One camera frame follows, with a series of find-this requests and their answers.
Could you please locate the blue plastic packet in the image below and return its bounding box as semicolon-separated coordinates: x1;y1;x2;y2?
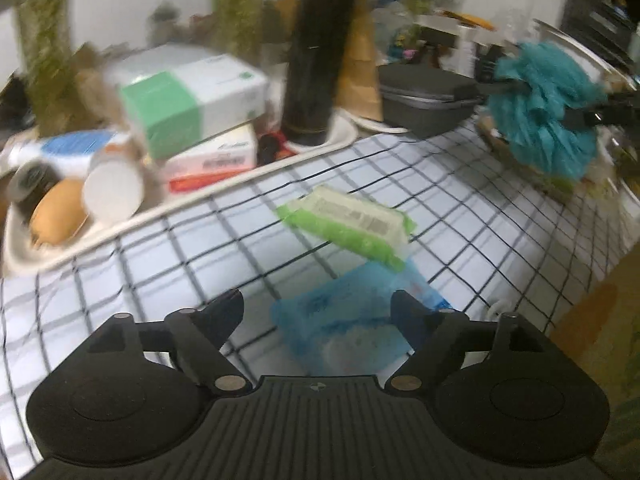
271;260;453;376

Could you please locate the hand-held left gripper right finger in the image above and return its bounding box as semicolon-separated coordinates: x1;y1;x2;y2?
385;289;548;393

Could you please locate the white tray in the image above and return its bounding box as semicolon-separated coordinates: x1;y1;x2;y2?
2;115;361;276

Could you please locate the black storage rack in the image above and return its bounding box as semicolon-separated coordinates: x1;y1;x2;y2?
565;0;640;66

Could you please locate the teal bath loofah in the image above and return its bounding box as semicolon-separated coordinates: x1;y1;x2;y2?
487;41;608;181

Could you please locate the brown paper bag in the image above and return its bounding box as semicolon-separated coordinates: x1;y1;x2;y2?
337;10;386;121

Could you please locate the white plate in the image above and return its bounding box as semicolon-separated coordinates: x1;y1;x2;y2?
345;107;411;133

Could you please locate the red and white box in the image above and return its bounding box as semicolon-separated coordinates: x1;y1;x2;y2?
160;122;258;196

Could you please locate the white paper cup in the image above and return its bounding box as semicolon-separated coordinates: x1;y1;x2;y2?
82;157;143;226

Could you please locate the green and white box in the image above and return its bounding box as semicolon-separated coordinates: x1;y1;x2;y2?
107;45;268;161

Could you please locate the tan oval object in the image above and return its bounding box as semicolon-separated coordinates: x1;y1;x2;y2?
29;178;91;246

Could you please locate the small black jar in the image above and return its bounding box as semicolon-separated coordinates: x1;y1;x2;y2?
10;160;63;211

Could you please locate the black checked white cloth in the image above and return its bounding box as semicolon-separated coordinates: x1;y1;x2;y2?
0;110;640;466

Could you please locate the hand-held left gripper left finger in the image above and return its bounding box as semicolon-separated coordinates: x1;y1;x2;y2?
87;288;248;396

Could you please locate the grey zip case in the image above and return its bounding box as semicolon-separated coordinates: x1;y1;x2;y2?
377;64;486;137

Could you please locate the white and blue tube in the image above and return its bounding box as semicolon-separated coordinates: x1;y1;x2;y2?
7;130;131;171

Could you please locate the black thermos bottle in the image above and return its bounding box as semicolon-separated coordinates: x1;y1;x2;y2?
281;0;362;147

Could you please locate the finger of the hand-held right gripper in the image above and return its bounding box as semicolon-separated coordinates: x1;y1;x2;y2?
477;77;526;98
560;91;640;132

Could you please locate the green wet wipes pack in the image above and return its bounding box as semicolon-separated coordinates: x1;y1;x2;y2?
276;184;418;273

